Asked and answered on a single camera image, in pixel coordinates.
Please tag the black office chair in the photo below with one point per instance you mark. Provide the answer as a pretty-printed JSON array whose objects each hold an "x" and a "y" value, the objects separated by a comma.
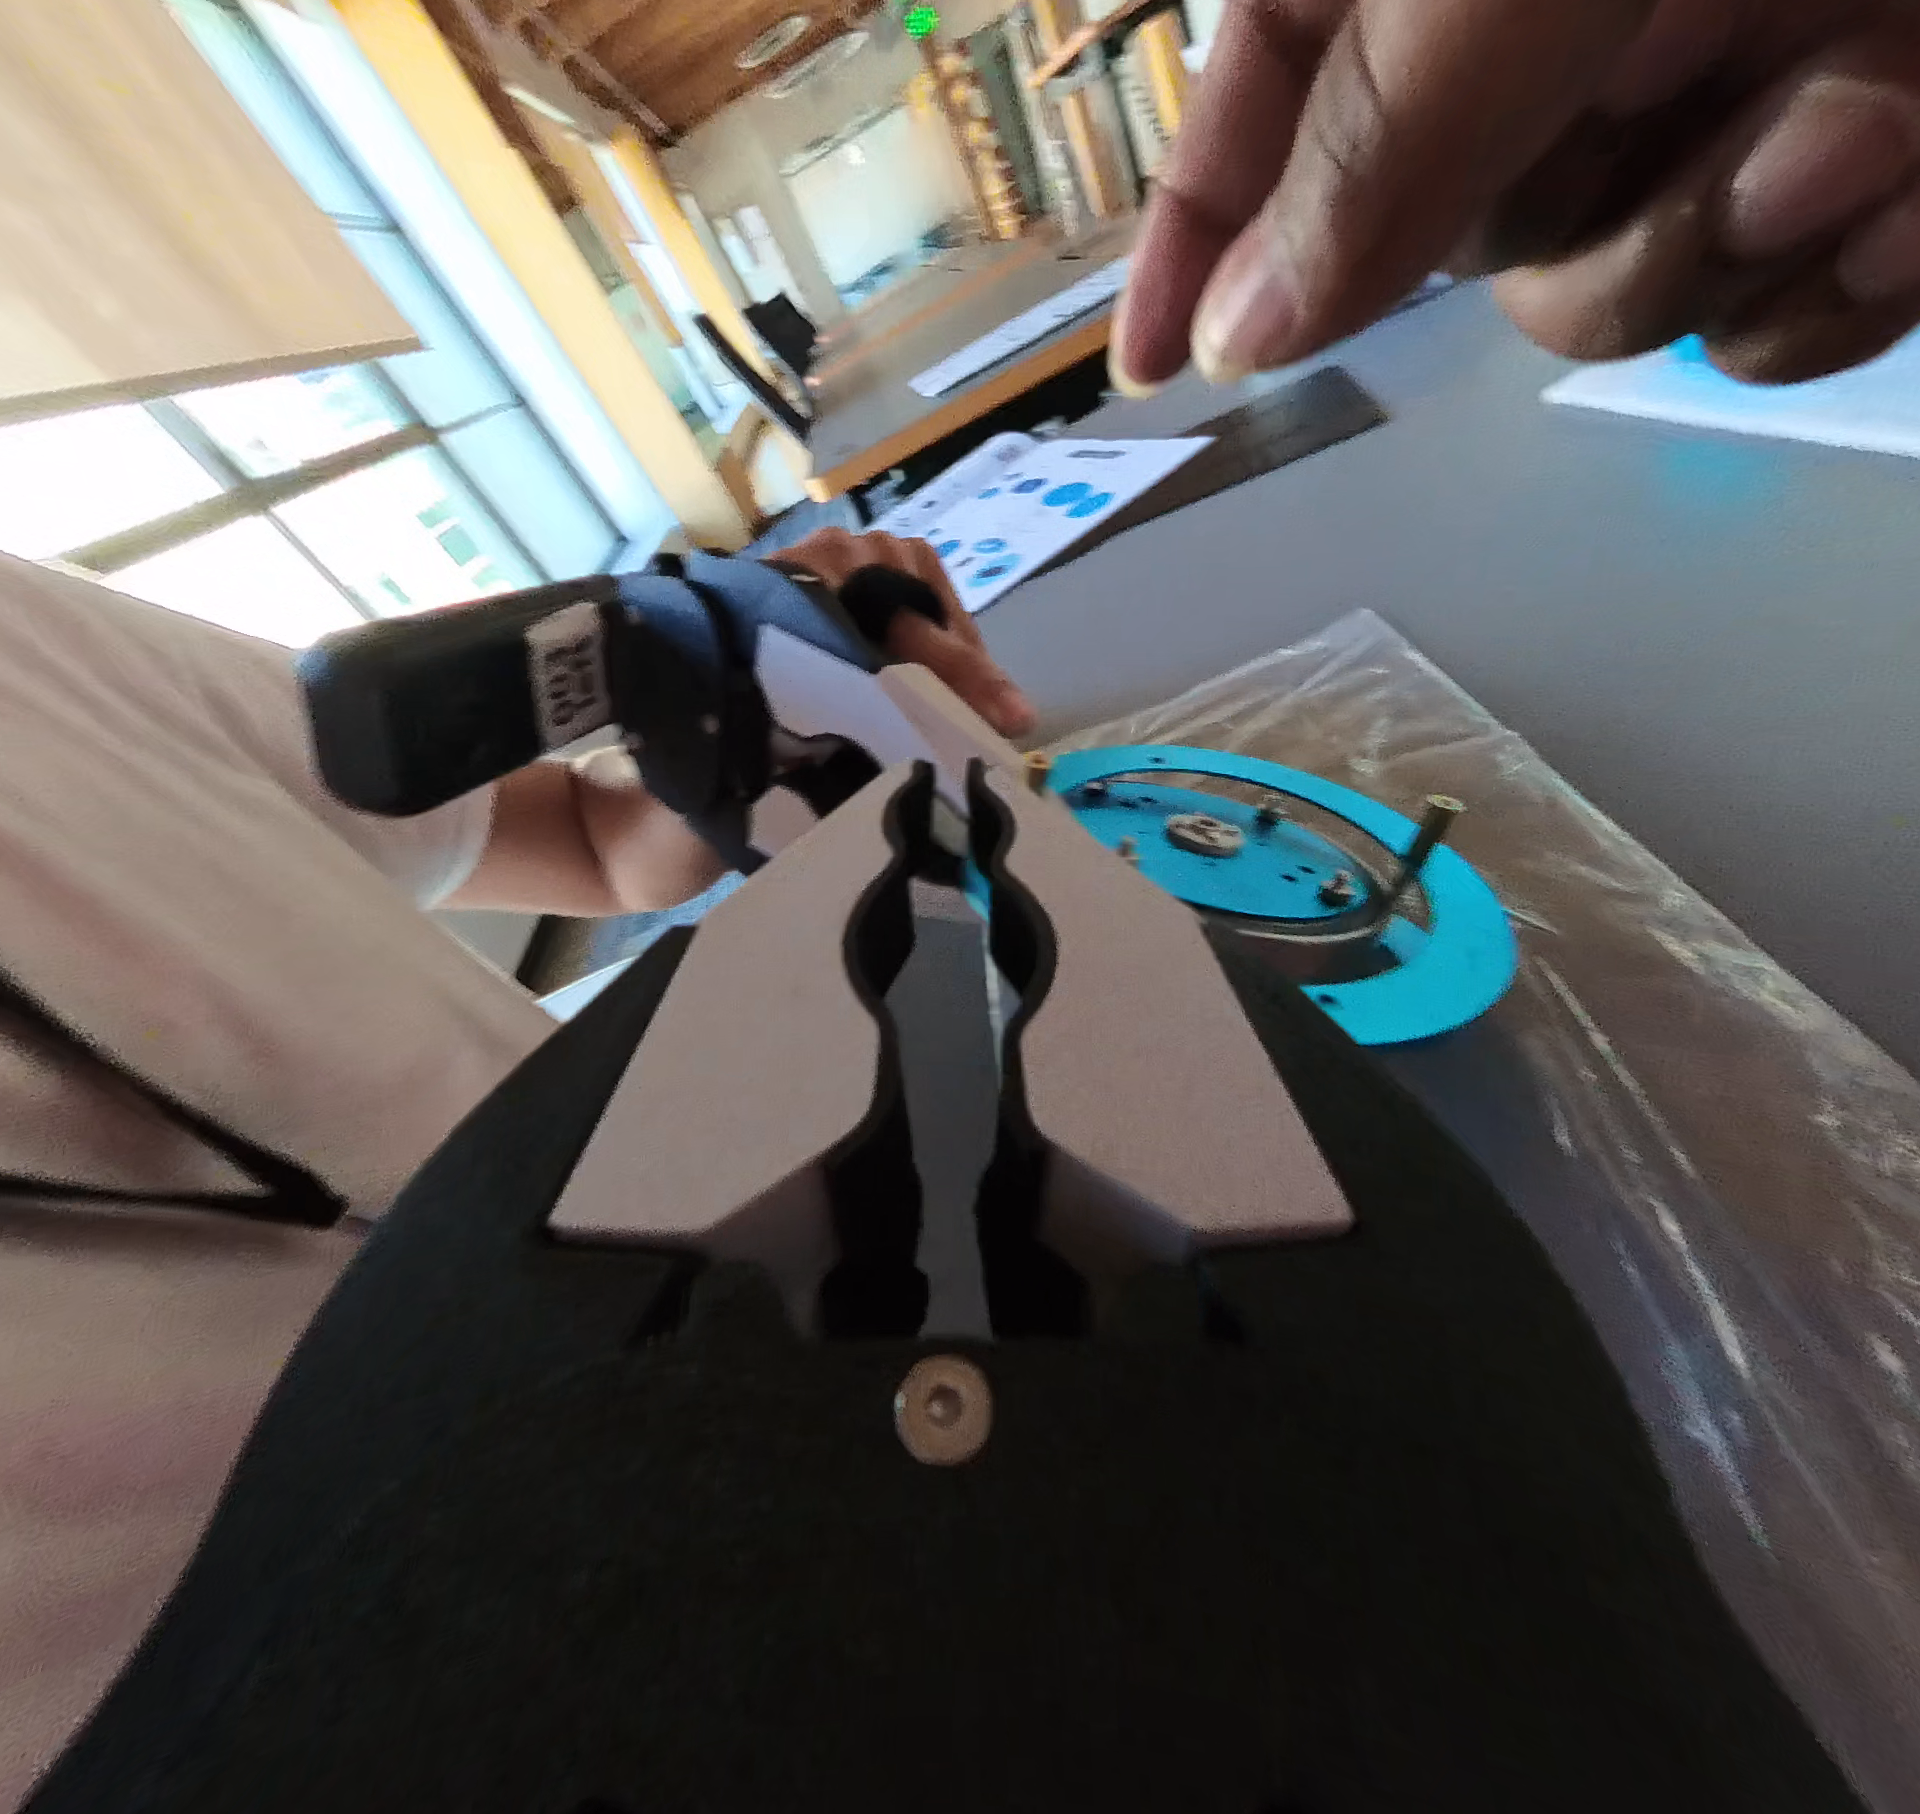
[{"x": 781, "y": 342}]

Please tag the beige window blind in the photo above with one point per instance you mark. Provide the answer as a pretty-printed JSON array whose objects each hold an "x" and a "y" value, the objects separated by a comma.
[{"x": 152, "y": 163}]

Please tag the wood-edged side table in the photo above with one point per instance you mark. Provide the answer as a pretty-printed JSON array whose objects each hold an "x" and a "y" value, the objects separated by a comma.
[{"x": 931, "y": 403}]

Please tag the large window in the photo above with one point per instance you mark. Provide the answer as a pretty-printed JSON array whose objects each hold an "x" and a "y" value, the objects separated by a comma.
[{"x": 227, "y": 478}]

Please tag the clear plastic bag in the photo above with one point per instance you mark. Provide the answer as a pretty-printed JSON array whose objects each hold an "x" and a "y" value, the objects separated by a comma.
[{"x": 1651, "y": 1094}]

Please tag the grey desk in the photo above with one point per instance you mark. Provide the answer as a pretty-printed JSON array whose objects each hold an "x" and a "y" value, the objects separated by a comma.
[{"x": 1576, "y": 568}]

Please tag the long white paper sheet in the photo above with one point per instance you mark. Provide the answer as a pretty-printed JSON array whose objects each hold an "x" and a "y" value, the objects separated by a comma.
[{"x": 1020, "y": 328}]

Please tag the person's left hand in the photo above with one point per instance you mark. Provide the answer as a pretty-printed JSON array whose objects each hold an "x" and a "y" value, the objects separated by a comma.
[{"x": 959, "y": 652}]

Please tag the yellow pillar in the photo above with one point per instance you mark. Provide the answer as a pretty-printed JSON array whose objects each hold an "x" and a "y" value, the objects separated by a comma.
[{"x": 496, "y": 194}]

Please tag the printed instruction sheet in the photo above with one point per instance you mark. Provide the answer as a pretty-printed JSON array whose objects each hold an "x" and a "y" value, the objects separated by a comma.
[{"x": 1049, "y": 494}]

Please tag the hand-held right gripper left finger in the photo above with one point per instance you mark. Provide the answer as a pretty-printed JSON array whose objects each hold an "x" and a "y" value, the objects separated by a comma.
[{"x": 720, "y": 1063}]

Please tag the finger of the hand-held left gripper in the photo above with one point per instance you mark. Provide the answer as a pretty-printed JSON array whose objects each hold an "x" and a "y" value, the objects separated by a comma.
[{"x": 959, "y": 714}]

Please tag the black flat plate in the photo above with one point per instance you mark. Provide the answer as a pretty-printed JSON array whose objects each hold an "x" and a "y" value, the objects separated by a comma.
[{"x": 1291, "y": 417}]

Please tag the blue round metal turntable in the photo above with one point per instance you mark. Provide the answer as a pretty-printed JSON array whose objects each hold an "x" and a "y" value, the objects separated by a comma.
[{"x": 1441, "y": 950}]

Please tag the person's beige shirt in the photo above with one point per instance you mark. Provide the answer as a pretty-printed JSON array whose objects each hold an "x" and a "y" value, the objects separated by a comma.
[{"x": 227, "y": 945}]

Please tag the white flat tray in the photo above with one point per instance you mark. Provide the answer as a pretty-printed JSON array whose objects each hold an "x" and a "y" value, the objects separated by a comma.
[{"x": 1799, "y": 415}]

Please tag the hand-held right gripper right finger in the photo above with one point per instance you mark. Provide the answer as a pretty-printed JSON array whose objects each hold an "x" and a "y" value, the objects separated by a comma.
[{"x": 1157, "y": 1063}]

